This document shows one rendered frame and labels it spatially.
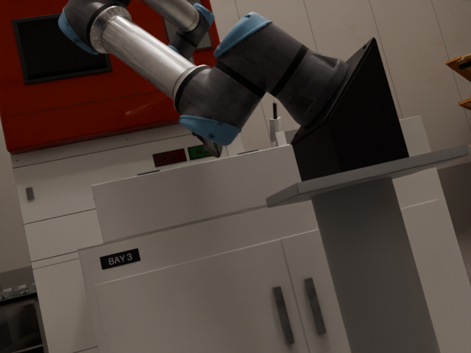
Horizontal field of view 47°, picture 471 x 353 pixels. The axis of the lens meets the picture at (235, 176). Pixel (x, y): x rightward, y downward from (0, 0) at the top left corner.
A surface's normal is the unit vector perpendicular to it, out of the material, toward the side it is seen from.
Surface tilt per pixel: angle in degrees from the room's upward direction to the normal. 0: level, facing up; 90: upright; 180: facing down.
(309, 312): 90
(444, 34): 90
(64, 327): 90
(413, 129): 90
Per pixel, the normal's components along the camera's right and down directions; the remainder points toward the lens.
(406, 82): 0.18, -0.16
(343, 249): -0.69, 0.08
